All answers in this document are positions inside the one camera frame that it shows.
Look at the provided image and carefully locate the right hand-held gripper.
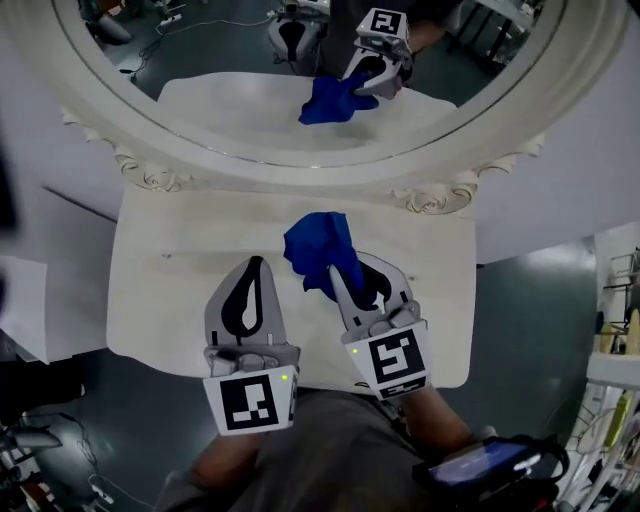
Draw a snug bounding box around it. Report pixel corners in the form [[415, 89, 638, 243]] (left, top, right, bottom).
[[327, 251, 434, 402]]

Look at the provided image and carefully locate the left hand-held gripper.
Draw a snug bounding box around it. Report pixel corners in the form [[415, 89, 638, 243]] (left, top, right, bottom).
[[201, 256, 302, 438]]

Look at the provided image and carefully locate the blue cloth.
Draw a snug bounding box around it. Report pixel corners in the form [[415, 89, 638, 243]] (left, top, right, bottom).
[[282, 211, 384, 312]]

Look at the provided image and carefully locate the person's right forearm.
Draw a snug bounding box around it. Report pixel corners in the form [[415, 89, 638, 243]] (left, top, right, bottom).
[[399, 385, 475, 457]]

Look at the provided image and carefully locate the person's left forearm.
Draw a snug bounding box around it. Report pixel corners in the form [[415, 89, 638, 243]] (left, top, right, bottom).
[[188, 430, 264, 499]]

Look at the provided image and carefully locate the white dressing table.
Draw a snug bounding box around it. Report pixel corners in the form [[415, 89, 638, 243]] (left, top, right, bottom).
[[106, 185, 477, 391]]

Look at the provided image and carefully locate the person's grey clothing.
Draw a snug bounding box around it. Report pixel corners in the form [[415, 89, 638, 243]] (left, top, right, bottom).
[[152, 387, 441, 512]]

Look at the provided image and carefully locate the white cabinet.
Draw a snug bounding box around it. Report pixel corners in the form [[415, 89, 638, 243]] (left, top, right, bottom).
[[0, 253, 119, 366]]

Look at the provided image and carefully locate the black bag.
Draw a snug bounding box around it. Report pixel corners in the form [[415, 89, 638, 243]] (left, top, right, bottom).
[[0, 357, 87, 419]]

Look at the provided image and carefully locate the wooden round board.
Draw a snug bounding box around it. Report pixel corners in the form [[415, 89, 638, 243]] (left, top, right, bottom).
[[597, 322, 621, 355]]

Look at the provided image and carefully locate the white display shelf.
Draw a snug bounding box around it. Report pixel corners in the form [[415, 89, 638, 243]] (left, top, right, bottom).
[[564, 234, 640, 512]]

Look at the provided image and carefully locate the yellow-green oval board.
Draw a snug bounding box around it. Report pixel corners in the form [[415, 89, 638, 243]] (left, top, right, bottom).
[[603, 392, 632, 451]]

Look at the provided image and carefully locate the oval mirror ornate white frame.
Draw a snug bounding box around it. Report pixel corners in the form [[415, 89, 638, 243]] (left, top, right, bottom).
[[0, 0, 640, 217]]

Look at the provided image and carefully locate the black phone with mount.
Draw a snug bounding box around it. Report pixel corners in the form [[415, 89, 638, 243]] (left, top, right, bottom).
[[411, 433, 572, 504]]

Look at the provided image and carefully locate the black wire rack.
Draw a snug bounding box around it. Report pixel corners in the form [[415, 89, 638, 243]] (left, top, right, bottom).
[[602, 252, 640, 304]]

